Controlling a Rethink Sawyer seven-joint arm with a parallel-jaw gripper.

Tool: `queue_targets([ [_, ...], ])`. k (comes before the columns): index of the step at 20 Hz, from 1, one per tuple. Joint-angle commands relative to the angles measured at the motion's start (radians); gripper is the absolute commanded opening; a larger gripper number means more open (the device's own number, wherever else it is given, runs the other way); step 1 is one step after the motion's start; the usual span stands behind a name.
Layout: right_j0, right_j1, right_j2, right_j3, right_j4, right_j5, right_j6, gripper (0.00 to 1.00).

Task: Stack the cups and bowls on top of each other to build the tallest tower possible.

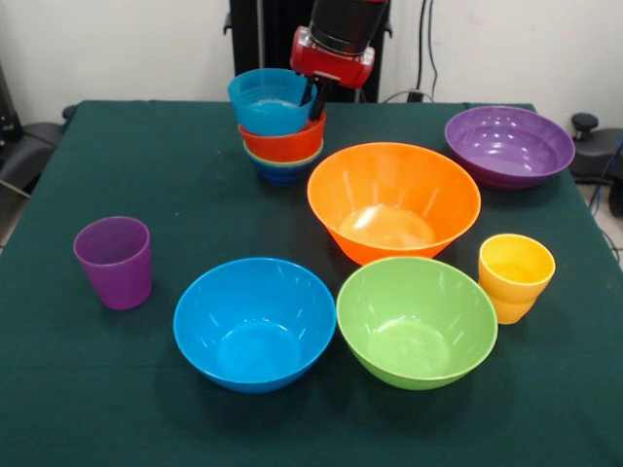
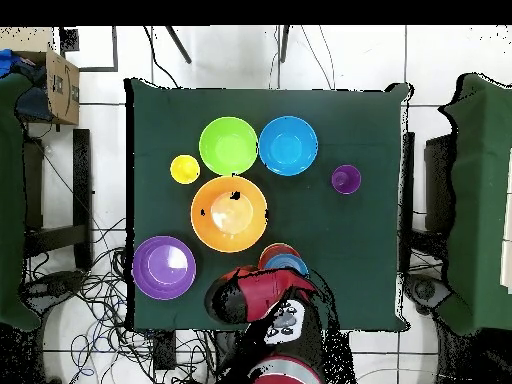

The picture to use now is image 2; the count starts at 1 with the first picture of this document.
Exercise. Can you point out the red small bowl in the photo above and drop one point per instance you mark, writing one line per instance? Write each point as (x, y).
(278, 248)

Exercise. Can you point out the large orange bowl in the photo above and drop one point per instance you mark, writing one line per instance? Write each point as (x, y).
(208, 232)

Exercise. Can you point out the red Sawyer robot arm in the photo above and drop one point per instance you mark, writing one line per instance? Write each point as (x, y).
(260, 292)

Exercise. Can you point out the light blue small bowl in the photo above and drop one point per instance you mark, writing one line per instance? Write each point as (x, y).
(288, 262)

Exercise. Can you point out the large green bowl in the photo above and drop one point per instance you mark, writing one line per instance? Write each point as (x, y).
(228, 146)

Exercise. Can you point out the large blue bowl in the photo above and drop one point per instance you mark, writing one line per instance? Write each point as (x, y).
(288, 146)

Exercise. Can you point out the purple cup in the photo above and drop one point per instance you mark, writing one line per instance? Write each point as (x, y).
(346, 179)

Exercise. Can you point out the large purple bowl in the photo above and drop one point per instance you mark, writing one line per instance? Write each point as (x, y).
(164, 268)

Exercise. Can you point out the dark green tablecloth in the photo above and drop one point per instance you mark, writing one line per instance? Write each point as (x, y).
(168, 120)

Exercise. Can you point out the black power strip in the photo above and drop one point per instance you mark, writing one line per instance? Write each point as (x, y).
(164, 352)

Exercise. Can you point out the black tripod leg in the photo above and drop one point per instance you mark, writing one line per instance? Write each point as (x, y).
(178, 44)
(284, 44)

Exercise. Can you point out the green cloth side table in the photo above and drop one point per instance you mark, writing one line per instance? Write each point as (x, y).
(10, 200)
(480, 200)

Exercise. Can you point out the cardboard box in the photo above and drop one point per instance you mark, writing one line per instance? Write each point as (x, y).
(62, 88)

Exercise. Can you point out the blue cloth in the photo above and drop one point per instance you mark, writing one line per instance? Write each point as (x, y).
(8, 60)

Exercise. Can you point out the black stool frame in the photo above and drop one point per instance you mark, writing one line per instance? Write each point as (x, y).
(438, 184)
(82, 200)

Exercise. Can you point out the black metal frame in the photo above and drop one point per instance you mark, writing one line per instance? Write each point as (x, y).
(115, 48)

